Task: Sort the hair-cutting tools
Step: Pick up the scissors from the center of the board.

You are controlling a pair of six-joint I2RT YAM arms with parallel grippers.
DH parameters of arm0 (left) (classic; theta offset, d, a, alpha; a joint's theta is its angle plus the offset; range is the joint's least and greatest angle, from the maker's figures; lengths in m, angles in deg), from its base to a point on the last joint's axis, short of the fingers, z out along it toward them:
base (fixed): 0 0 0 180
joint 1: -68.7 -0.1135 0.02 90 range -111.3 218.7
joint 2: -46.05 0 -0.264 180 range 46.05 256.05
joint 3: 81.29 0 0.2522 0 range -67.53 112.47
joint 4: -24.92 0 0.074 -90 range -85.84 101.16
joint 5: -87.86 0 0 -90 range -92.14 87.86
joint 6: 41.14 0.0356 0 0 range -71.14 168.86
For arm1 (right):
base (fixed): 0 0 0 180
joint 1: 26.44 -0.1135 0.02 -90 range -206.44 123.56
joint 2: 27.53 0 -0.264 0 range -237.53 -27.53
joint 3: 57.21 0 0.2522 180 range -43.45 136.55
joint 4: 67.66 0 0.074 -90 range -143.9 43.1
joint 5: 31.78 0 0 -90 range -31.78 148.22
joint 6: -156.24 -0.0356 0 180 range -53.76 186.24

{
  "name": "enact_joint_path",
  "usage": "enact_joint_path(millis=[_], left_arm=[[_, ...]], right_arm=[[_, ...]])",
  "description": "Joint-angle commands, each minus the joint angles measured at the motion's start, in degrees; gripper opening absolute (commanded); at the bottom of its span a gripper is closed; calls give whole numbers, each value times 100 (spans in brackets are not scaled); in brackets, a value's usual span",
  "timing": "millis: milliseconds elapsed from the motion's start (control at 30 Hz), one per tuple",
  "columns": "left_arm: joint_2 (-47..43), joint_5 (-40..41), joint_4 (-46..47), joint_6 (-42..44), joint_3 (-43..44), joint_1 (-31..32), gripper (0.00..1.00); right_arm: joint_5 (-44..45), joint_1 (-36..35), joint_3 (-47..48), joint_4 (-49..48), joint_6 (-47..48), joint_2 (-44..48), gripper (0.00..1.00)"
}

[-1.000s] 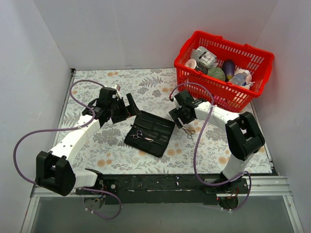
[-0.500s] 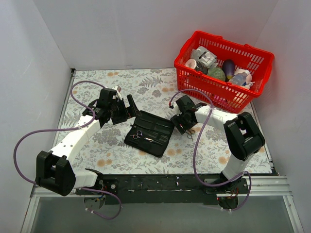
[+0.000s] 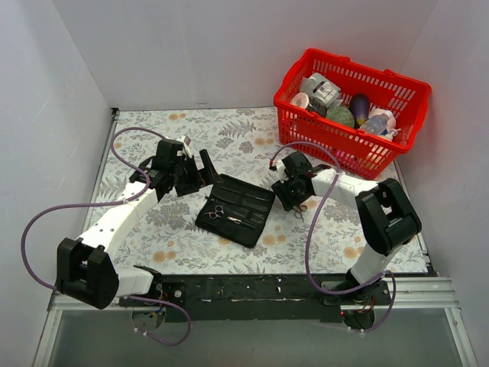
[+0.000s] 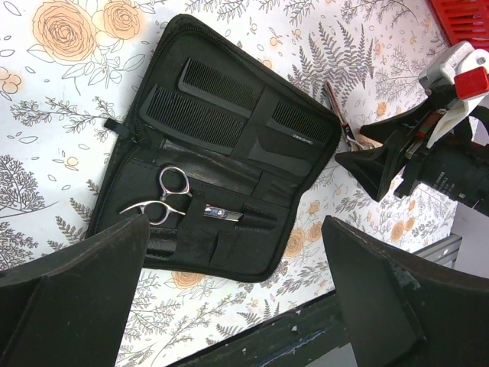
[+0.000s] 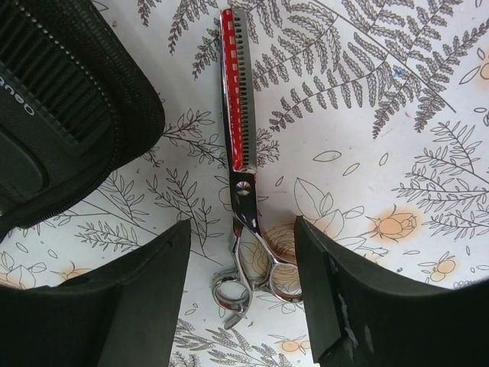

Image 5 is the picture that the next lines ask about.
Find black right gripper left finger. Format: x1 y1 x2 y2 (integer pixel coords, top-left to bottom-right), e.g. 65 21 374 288
1 220 191 366

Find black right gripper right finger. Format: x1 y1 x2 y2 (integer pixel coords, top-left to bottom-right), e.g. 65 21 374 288
294 217 488 366

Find silver thinning scissors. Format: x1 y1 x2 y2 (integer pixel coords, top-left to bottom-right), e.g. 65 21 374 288
212 8 303 330

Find black zippered tool case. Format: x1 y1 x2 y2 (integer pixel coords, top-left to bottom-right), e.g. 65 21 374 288
1 1 165 234

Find black wide tooth comb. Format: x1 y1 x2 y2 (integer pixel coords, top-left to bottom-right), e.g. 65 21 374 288
1 1 112 156

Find floral patterned table mat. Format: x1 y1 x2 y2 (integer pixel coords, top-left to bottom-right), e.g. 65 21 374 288
1 1 488 366

